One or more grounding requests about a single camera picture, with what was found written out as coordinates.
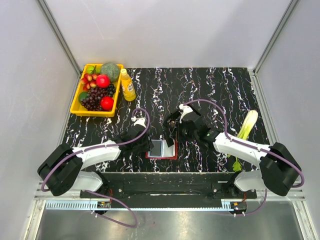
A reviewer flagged red leather card holder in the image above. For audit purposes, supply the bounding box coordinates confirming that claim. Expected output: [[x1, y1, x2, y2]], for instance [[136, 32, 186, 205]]
[[145, 140, 178, 160]]

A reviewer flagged black card dispenser box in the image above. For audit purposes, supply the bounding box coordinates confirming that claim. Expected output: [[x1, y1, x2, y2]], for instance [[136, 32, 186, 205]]
[[163, 110, 182, 140]]

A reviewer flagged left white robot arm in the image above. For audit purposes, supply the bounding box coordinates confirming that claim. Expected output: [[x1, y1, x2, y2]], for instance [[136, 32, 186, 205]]
[[37, 117, 151, 198]]

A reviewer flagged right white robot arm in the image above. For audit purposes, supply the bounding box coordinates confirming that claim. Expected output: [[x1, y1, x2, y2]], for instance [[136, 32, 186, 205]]
[[177, 104, 301, 198]]

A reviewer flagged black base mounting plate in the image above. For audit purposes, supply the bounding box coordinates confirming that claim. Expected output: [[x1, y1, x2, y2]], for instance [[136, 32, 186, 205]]
[[93, 172, 257, 199]]

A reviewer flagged yellow juice bottle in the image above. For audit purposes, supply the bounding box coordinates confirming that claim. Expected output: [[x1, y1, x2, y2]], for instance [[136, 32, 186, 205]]
[[120, 68, 136, 102]]

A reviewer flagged red apple lower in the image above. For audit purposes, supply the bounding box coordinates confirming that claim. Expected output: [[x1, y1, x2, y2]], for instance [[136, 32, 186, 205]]
[[100, 96, 114, 112]]

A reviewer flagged red apple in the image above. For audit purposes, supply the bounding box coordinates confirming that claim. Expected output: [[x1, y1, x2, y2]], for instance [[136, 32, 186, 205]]
[[100, 96, 114, 112], [95, 74, 111, 88]]

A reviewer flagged dark purple grape bunch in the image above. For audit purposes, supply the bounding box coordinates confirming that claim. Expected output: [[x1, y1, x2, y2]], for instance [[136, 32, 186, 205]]
[[80, 84, 116, 112]]

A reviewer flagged yellow plastic tray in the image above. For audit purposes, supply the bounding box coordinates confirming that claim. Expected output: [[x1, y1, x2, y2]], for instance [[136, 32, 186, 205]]
[[70, 63, 121, 117]]

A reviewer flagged red apple upper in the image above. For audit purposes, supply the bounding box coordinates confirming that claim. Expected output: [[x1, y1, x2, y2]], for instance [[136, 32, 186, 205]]
[[95, 74, 111, 88]]

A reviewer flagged green lime fruit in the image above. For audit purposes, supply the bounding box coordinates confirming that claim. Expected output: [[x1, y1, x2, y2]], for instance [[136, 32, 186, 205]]
[[78, 91, 89, 103]]

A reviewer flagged green broccoli head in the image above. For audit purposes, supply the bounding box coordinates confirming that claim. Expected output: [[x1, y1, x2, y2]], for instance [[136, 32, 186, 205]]
[[100, 62, 121, 83]]

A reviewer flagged small red fruits cluster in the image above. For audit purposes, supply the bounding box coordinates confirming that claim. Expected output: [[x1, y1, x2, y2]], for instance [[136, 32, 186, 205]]
[[80, 73, 98, 92]]

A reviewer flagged green pear fruit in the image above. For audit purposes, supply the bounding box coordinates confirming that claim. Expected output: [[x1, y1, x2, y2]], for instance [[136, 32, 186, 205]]
[[86, 65, 101, 75]]

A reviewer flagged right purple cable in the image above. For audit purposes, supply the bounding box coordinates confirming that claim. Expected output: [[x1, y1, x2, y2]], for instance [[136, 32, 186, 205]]
[[178, 99, 305, 217]]

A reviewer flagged purple cable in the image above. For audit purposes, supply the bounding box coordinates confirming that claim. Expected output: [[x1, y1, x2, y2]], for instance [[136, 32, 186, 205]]
[[178, 99, 305, 217], [41, 107, 151, 228]]

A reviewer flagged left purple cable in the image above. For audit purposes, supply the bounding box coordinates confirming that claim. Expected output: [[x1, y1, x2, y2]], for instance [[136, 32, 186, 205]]
[[41, 107, 151, 228]]

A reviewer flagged aluminium frame rail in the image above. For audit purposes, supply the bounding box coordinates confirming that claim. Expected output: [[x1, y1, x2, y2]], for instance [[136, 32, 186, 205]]
[[33, 181, 307, 201]]

